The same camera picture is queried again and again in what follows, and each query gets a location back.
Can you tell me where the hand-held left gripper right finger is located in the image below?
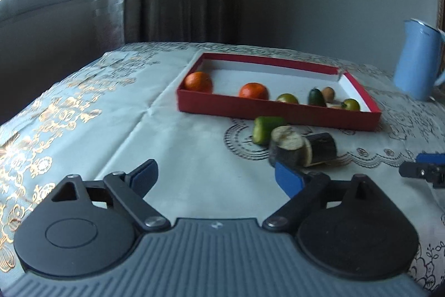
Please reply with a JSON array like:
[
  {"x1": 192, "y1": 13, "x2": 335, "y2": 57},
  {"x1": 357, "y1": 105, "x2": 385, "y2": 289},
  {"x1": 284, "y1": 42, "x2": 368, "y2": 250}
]
[{"x1": 262, "y1": 161, "x2": 378, "y2": 232}]

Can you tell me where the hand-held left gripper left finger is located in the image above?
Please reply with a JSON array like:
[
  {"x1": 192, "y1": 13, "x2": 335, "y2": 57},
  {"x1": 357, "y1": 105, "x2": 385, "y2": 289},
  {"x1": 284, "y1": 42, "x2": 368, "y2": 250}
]
[{"x1": 51, "y1": 159, "x2": 171, "y2": 232}]

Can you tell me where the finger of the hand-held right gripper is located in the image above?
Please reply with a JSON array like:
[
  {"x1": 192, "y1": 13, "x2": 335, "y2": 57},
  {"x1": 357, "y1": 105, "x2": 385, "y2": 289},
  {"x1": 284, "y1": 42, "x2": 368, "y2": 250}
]
[{"x1": 399, "y1": 153, "x2": 445, "y2": 188}]

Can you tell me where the dark eggplant piece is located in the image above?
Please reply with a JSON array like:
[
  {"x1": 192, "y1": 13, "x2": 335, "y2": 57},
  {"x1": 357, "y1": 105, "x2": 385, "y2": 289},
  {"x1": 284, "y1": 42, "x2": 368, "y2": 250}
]
[
  {"x1": 268, "y1": 125, "x2": 306, "y2": 169},
  {"x1": 303, "y1": 132, "x2": 338, "y2": 167}
]

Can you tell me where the dark green cucumber piece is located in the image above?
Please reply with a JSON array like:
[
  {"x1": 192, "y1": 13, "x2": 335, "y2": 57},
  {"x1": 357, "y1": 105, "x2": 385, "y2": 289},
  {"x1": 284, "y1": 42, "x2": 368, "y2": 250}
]
[{"x1": 308, "y1": 88, "x2": 327, "y2": 107}]

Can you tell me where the orange tangerine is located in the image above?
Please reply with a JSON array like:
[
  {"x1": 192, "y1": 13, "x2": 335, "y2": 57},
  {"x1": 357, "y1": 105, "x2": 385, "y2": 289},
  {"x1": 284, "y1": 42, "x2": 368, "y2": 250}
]
[
  {"x1": 239, "y1": 83, "x2": 270, "y2": 100},
  {"x1": 184, "y1": 72, "x2": 213, "y2": 93}
]

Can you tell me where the red cardboard box tray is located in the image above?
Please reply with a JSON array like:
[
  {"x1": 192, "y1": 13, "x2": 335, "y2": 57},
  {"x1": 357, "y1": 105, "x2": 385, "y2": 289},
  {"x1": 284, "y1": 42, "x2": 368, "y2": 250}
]
[{"x1": 177, "y1": 53, "x2": 382, "y2": 131}]

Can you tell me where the light blue kettle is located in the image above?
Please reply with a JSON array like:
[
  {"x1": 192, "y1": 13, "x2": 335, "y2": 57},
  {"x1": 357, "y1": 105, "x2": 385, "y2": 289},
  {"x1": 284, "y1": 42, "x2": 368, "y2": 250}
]
[{"x1": 393, "y1": 18, "x2": 445, "y2": 102}]

